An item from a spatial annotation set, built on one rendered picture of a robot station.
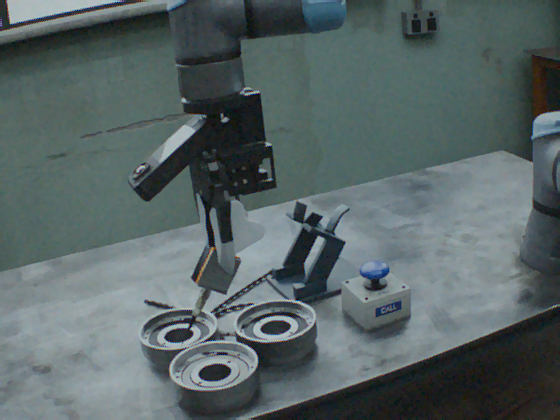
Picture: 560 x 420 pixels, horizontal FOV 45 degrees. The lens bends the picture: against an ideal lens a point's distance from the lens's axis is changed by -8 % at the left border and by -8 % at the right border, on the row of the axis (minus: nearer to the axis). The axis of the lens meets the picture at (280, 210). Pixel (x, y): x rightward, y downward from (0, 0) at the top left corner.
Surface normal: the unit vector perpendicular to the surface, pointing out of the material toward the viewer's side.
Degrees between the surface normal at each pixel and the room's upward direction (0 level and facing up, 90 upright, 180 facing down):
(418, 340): 0
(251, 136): 90
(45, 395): 0
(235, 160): 90
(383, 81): 90
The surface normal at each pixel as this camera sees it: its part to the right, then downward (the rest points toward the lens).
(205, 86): -0.06, 0.38
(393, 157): 0.37, 0.31
